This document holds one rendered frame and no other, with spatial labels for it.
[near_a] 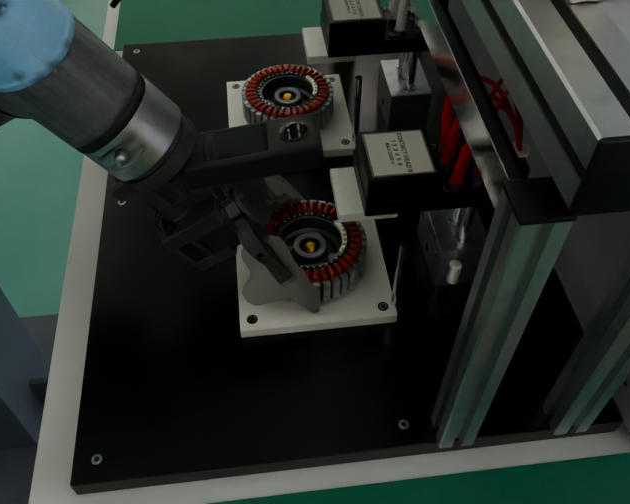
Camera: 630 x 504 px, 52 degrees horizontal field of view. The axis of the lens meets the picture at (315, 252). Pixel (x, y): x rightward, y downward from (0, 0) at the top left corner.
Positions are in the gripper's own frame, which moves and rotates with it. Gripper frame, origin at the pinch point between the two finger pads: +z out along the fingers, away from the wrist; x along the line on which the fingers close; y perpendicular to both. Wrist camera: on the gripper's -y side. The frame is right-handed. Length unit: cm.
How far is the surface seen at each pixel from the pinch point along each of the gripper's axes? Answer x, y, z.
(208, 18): -53, 11, -2
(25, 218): -87, 102, 26
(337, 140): -18.3, -3.1, 4.1
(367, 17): -21.7, -13.9, -5.4
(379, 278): 2.9, -4.2, 4.7
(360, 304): 5.8, -2.2, 3.4
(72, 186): -98, 93, 32
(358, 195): 0.8, -7.9, -4.7
